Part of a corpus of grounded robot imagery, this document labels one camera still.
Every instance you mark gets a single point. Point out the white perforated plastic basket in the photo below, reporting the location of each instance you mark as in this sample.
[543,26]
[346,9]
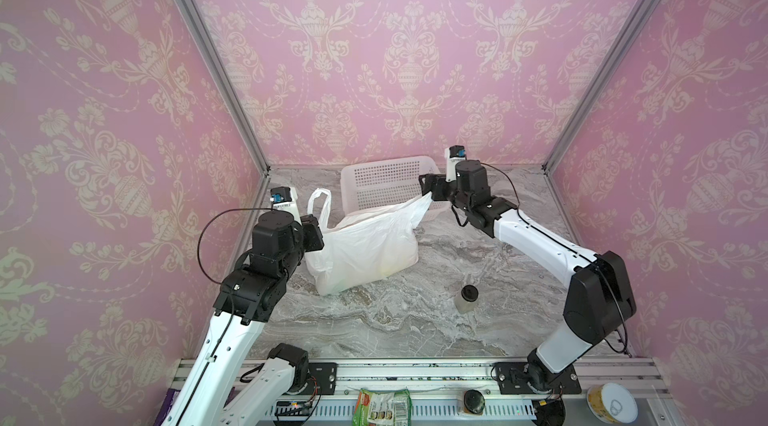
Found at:
[382,183]

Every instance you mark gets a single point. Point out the aluminium corner post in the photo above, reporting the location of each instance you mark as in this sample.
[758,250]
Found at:
[194,19]
[639,15]

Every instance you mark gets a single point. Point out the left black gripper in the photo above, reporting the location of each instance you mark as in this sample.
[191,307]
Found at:
[310,225]

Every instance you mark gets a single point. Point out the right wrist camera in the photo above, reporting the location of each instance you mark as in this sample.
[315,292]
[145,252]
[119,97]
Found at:
[453,155]

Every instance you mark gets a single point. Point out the tin can pull tab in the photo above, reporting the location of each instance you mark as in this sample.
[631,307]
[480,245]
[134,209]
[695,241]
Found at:
[612,404]

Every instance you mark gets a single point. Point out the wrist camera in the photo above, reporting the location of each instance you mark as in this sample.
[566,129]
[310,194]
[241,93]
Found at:
[284,198]
[453,155]

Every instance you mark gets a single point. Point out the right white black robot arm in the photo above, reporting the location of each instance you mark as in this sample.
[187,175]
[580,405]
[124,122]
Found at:
[599,295]

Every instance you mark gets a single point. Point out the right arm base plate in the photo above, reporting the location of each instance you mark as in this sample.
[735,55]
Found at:
[521,378]

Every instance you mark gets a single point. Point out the right aluminium corner post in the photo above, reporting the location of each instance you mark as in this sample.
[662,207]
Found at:
[639,15]

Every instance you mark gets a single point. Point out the purple snack packet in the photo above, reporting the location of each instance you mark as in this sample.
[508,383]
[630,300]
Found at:
[166,406]

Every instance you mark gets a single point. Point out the black lid jar front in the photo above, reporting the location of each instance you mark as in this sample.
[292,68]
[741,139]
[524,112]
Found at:
[473,403]

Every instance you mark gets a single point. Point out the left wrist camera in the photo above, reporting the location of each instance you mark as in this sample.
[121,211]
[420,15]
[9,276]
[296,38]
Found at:
[284,198]

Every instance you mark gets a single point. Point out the clear jar black lid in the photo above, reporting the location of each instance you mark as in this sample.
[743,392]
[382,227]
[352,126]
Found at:
[466,299]

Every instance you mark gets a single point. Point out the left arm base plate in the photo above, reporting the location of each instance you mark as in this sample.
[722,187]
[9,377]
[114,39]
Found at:
[320,378]

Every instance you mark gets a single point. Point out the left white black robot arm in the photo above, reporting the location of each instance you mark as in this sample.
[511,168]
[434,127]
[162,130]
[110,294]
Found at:
[245,302]

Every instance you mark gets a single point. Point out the aluminium front rail frame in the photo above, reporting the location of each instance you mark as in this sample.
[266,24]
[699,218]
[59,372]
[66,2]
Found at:
[437,385]

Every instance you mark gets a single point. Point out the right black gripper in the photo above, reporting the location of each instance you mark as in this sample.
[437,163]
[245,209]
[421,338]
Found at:
[433,185]

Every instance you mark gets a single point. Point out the white plastic bag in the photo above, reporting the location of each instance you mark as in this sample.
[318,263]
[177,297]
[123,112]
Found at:
[365,246]

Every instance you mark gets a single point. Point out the green snack packet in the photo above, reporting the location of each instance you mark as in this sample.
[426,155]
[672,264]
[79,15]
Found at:
[377,408]

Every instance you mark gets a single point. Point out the left aluminium corner post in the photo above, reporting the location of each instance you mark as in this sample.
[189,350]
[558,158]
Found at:
[194,19]

